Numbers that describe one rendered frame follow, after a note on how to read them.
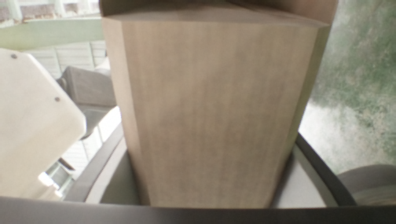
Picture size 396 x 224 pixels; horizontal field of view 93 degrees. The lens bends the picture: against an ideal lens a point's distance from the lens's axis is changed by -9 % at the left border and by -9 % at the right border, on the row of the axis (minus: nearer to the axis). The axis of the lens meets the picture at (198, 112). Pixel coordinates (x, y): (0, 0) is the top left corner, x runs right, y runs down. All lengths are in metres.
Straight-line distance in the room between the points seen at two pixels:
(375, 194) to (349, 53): 0.22
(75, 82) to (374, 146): 0.48
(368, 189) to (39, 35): 4.10
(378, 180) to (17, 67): 0.42
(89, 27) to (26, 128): 3.36
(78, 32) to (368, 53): 3.62
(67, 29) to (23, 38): 0.81
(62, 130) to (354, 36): 0.44
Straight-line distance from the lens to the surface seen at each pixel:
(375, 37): 0.34
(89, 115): 0.46
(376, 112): 0.33
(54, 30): 3.93
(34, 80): 0.34
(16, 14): 3.82
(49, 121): 0.31
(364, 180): 0.23
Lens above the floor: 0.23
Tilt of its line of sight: level
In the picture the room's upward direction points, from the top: 89 degrees counter-clockwise
